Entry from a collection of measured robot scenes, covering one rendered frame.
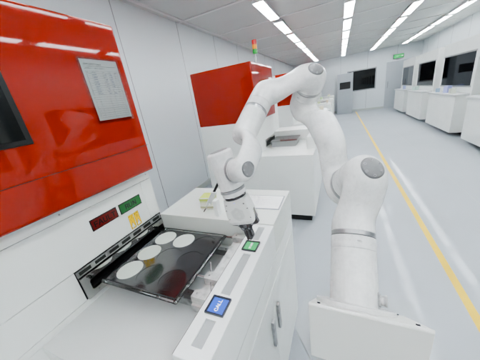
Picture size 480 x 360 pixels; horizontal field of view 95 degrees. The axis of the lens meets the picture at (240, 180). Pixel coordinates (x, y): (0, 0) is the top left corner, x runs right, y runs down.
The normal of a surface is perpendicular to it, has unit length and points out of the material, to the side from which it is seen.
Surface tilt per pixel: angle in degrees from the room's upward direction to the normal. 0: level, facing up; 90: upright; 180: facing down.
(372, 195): 87
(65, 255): 90
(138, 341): 0
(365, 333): 90
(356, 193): 84
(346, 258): 47
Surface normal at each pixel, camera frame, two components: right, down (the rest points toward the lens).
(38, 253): 0.91, 0.01
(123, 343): -0.15, -0.93
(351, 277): -0.49, -0.39
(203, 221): -0.38, 0.37
